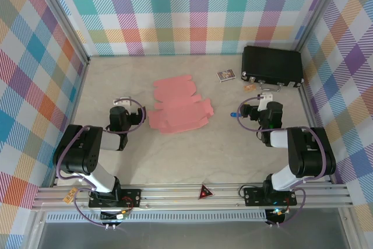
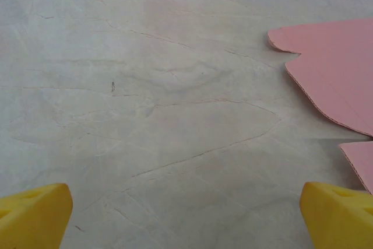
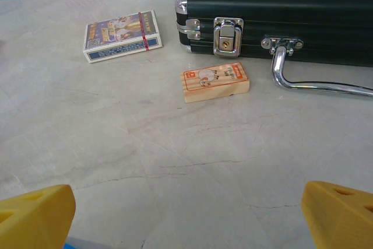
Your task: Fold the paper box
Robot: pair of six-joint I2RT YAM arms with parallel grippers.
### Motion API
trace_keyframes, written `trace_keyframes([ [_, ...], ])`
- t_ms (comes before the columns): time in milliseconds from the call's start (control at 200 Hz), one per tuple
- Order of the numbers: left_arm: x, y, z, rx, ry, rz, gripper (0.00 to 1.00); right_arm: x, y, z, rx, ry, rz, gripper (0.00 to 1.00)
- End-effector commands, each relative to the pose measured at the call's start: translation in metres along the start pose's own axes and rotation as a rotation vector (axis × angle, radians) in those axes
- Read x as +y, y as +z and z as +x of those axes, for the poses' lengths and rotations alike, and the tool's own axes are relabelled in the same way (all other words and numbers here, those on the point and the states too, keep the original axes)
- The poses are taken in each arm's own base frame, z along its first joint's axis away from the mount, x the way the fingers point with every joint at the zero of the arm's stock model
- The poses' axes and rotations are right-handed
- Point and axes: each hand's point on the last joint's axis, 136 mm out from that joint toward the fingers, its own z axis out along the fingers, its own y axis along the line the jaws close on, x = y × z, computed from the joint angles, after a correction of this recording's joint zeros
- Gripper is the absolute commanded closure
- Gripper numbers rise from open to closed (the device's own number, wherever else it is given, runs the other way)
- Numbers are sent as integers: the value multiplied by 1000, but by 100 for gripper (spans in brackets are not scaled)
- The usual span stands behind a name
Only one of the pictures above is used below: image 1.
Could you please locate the pink paper box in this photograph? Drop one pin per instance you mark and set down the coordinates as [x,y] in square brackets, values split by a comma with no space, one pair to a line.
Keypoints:
[177,106]

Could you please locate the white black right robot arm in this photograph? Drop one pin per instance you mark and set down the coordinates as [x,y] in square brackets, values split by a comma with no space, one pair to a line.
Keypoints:
[309,150]

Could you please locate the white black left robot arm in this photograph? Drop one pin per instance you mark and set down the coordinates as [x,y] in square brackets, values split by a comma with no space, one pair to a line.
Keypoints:
[78,150]

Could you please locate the printed playing card box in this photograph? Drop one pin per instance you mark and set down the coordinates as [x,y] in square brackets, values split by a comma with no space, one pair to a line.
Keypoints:
[225,75]

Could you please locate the small blue object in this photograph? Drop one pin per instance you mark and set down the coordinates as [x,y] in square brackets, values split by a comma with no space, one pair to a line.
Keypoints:
[233,114]

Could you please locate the small orange packet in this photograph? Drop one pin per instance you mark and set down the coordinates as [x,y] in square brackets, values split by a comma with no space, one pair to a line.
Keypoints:
[250,88]

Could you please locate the black briefcase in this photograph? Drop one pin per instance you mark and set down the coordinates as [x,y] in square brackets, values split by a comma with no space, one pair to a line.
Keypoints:
[271,63]

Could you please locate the red triangle emblem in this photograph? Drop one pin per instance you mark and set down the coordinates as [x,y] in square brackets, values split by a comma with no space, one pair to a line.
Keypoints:
[205,193]

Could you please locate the orange tag label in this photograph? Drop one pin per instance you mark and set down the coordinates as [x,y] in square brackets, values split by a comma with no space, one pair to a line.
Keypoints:
[70,196]

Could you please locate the left controller board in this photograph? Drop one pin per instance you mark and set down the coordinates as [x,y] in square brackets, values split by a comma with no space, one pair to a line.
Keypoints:
[116,216]

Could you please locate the controller board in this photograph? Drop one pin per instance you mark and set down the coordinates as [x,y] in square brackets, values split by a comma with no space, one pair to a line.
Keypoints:
[116,216]
[277,215]

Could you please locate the right controller board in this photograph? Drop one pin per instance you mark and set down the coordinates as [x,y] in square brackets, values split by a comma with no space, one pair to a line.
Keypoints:
[277,215]

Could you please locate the grey metal sheet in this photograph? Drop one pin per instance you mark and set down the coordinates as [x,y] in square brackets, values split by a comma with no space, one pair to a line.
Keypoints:
[186,237]

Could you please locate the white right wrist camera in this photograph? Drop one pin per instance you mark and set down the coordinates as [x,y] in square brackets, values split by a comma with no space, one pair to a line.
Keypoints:
[265,98]

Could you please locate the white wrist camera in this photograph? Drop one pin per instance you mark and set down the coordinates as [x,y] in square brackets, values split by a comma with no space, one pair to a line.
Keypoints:
[123,101]
[265,98]

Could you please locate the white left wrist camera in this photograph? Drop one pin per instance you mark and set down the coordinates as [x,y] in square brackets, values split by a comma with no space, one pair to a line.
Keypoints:
[123,101]

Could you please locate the aluminium right side rail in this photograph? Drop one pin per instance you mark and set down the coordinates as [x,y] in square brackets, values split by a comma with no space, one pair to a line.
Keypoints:
[309,109]

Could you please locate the aluminium left side rail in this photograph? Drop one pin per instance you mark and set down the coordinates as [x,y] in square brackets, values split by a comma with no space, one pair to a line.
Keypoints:
[78,91]

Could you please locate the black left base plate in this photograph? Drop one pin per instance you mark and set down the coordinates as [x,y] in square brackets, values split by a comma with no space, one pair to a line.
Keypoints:
[131,198]

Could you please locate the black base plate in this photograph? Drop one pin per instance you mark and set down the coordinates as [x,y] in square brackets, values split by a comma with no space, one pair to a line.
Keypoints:
[253,196]
[131,198]

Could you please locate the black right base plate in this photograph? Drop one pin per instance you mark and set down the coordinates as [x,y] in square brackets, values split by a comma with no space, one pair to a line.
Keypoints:
[253,196]

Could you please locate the aluminium frame rail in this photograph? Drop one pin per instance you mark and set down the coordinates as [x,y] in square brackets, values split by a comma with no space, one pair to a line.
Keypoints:
[180,199]

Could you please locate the aluminium left frame post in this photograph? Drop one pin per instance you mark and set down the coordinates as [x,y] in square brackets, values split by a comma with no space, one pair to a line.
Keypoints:
[64,18]

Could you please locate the aluminium frame post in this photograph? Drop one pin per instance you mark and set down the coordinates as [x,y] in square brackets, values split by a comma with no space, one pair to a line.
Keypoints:
[317,10]
[64,18]

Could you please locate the aluminium right frame post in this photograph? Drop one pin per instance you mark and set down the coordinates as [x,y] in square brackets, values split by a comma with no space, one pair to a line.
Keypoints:
[317,10]

